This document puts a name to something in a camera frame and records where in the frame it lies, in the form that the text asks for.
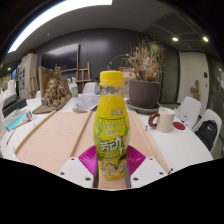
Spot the dark green double door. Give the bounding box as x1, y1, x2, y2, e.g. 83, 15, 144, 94
161, 43, 181, 104

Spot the grey metal bottle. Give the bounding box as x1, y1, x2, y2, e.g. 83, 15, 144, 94
93, 76, 102, 96

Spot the yellow drink bottle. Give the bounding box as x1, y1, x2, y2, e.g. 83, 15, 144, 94
92, 70, 131, 181

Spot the white plastic chair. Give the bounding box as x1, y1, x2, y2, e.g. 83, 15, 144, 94
82, 81, 98, 95
193, 108, 223, 153
175, 96, 203, 129

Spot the small wooden easel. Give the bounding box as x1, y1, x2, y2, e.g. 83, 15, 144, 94
29, 68, 39, 98

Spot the stack of papers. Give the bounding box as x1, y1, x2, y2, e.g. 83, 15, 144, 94
173, 108, 189, 123

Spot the cardboard box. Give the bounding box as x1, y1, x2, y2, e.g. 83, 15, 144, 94
118, 66, 138, 98

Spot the white cabinet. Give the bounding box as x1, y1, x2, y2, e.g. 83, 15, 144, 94
18, 53, 39, 100

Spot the dried brown plant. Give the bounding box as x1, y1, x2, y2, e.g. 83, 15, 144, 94
124, 36, 165, 83

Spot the black wall screen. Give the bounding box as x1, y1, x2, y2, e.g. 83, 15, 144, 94
40, 43, 81, 73

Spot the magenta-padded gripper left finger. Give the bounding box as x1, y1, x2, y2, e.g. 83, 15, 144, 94
57, 144, 100, 189

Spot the wooden figure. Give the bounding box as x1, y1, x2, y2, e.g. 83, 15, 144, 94
189, 79, 201, 102

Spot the white mug with brown handle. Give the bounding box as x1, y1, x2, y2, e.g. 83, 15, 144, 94
147, 106, 176, 134

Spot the teal book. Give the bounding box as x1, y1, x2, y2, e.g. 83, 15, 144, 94
3, 109, 34, 132

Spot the dark grey plant pot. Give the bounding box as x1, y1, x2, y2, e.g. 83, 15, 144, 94
128, 79, 162, 109

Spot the small spray bottle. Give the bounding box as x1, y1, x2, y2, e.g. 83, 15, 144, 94
69, 76, 79, 98

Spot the long ceiling light strip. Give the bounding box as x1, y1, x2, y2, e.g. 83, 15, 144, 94
7, 0, 114, 54

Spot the grey plant saucer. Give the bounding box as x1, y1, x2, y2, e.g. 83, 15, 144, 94
123, 97, 160, 115

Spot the folded newspaper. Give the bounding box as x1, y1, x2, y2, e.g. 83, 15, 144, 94
72, 93, 102, 113

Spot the black box device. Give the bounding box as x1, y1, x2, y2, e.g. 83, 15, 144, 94
2, 93, 28, 118

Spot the brown carved wooden sculpture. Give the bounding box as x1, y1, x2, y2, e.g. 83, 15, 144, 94
32, 64, 73, 115

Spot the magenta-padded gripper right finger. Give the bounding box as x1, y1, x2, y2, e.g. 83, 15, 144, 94
124, 145, 169, 189

